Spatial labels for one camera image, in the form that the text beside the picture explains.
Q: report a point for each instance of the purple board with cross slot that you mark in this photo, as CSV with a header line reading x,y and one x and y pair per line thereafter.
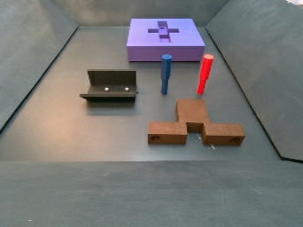
x,y
155,37

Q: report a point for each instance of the brown cross-shaped block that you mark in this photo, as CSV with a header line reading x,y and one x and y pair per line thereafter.
x,y
192,120

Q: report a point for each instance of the blue hexagonal peg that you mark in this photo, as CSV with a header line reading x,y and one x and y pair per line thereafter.
x,y
165,72

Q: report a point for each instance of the red hexagonal peg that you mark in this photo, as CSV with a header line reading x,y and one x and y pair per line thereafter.
x,y
204,72

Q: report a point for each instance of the black angle bracket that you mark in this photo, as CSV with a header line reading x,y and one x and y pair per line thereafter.
x,y
111,85

